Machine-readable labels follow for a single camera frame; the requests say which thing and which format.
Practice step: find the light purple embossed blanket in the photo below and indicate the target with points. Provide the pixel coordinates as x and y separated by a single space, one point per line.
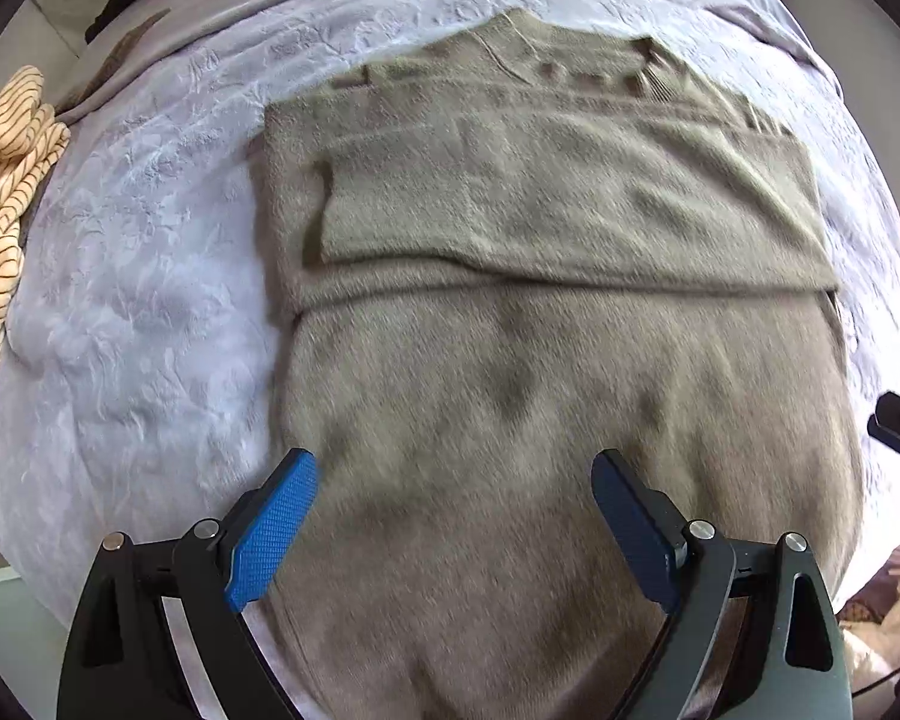
142 292

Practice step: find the taupe knit sweater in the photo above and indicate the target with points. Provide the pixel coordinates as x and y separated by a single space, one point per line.
540 360

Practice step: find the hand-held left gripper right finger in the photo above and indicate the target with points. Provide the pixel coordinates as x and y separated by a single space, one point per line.
634 521

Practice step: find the cream striped garment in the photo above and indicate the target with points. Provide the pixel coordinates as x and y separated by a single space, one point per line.
0 225

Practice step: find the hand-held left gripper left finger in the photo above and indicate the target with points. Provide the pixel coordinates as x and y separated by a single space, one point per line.
274 521

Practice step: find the brown patterned cloth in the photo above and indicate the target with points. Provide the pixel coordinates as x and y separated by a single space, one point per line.
881 604

